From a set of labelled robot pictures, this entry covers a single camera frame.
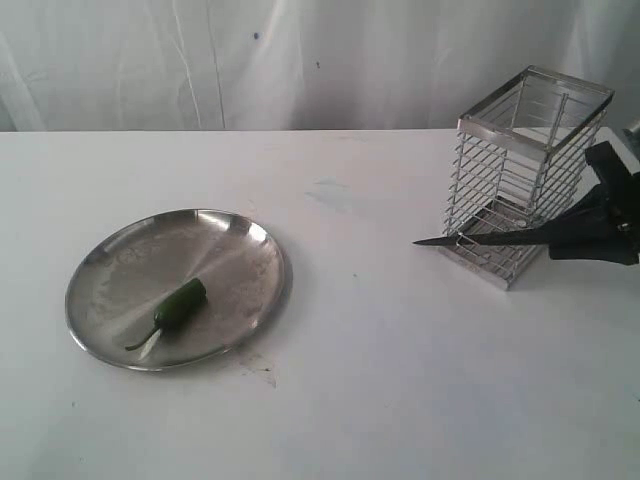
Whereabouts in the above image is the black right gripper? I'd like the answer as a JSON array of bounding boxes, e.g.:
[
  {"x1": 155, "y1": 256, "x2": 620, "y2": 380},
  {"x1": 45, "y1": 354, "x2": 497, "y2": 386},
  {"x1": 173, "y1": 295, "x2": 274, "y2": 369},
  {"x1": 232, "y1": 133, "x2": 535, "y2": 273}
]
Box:
[{"x1": 525, "y1": 141, "x2": 639, "y2": 265}]

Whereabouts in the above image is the black knife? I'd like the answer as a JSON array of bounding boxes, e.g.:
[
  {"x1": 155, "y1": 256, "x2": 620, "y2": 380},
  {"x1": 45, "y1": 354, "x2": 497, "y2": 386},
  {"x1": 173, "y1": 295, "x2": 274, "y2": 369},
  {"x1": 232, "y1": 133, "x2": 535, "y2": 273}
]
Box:
[{"x1": 413, "y1": 228, "x2": 565, "y2": 247}]

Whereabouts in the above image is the steel wire utensil holder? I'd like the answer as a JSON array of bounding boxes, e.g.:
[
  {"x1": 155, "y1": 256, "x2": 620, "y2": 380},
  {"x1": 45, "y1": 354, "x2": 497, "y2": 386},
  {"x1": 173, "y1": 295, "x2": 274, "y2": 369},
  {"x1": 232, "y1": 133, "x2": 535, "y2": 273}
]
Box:
[{"x1": 440, "y1": 65, "x2": 614, "y2": 290}]

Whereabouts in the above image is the green chili pepper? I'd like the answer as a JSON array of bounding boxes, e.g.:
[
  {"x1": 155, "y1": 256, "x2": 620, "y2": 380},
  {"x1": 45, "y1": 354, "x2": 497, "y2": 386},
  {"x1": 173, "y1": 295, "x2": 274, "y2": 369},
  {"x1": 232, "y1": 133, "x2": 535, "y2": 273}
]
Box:
[{"x1": 125, "y1": 278, "x2": 207, "y2": 351}]

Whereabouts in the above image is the round steel plate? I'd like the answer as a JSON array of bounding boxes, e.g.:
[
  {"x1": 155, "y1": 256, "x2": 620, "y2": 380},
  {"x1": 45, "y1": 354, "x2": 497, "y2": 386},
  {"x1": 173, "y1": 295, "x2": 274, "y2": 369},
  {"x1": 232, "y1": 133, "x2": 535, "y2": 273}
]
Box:
[{"x1": 65, "y1": 209, "x2": 290, "y2": 372}]

